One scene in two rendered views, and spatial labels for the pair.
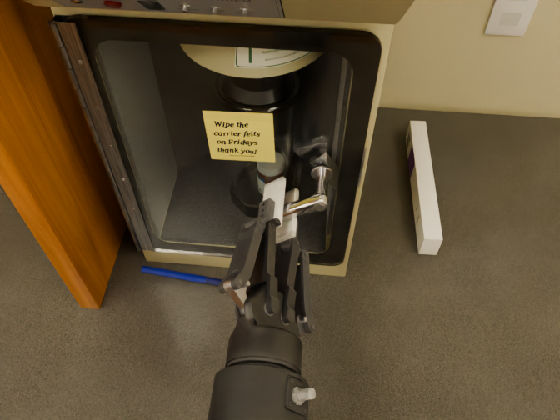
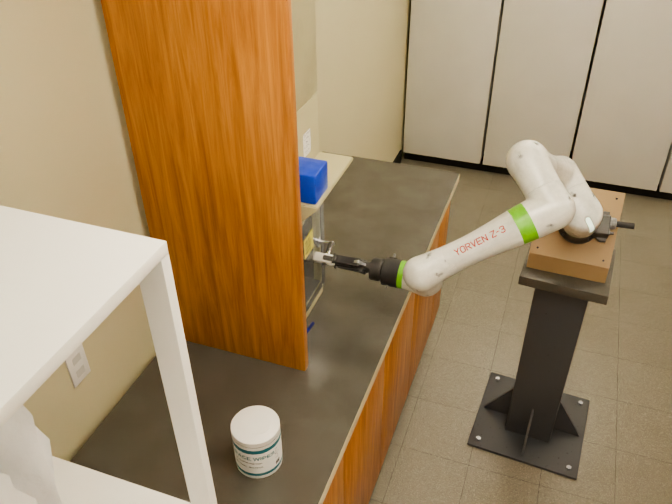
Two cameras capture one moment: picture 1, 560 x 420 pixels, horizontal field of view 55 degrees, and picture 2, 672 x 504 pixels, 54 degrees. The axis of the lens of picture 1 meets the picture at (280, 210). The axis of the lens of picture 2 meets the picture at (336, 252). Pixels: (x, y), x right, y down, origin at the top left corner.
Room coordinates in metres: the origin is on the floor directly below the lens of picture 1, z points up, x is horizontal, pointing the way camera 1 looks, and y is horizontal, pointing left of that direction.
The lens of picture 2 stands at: (-0.12, 1.72, 2.48)
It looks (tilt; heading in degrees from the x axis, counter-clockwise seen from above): 36 degrees down; 285
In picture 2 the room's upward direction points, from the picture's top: 1 degrees counter-clockwise
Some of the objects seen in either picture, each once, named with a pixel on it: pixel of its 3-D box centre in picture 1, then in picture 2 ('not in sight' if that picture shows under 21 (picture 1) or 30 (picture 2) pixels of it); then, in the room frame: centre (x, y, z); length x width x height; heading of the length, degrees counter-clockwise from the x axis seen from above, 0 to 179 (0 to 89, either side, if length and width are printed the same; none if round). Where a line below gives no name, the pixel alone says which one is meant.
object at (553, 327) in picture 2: not in sight; (546, 353); (-0.45, -0.50, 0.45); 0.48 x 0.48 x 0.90; 81
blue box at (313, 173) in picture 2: not in sight; (305, 179); (0.39, 0.16, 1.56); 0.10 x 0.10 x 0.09; 85
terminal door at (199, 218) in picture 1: (232, 169); (306, 260); (0.43, 0.06, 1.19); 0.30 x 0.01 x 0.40; 84
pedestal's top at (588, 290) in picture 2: not in sight; (568, 266); (-0.45, -0.50, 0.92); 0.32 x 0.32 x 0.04; 81
